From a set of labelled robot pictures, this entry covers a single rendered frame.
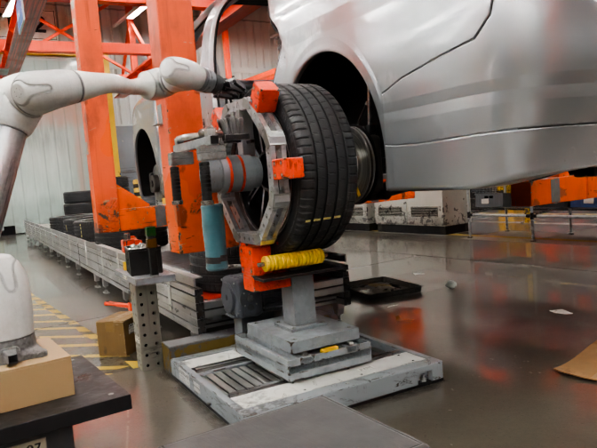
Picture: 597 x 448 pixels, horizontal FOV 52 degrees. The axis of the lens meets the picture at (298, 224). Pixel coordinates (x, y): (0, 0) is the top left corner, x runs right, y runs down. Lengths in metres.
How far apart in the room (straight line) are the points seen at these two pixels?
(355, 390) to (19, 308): 1.14
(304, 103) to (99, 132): 2.64
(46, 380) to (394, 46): 1.47
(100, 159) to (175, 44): 1.97
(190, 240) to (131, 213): 1.95
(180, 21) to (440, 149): 1.37
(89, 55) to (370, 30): 2.81
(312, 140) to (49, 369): 1.09
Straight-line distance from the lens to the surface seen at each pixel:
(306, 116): 2.14
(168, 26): 2.79
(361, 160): 2.49
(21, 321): 1.76
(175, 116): 2.72
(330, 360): 2.31
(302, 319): 2.42
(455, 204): 7.30
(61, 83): 1.92
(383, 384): 2.28
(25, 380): 1.72
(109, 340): 3.22
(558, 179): 4.16
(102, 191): 4.59
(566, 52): 1.85
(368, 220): 8.16
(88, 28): 4.73
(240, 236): 2.39
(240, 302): 2.61
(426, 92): 2.00
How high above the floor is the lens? 0.83
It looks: 5 degrees down
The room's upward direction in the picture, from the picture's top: 5 degrees counter-clockwise
